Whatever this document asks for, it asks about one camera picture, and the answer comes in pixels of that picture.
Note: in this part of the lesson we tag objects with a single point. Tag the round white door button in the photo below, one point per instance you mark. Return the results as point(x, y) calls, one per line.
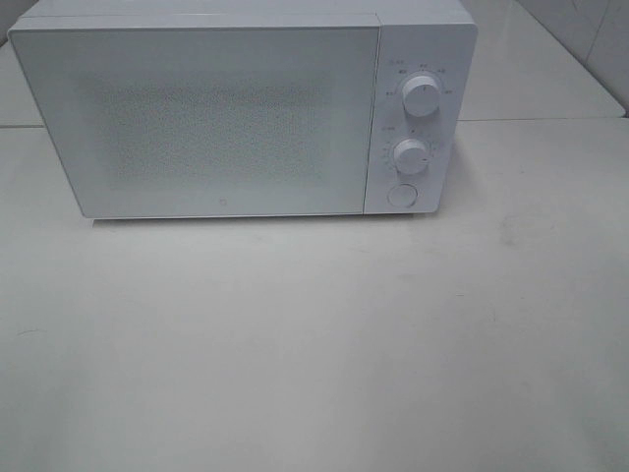
point(403, 195)

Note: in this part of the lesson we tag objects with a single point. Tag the white microwave knob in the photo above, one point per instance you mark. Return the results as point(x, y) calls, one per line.
point(411, 156)
point(421, 95)

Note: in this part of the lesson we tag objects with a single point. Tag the white microwave door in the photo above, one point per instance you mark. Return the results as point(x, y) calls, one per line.
point(199, 122)

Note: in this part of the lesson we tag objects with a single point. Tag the white microwave oven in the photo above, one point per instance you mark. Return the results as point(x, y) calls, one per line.
point(434, 37)

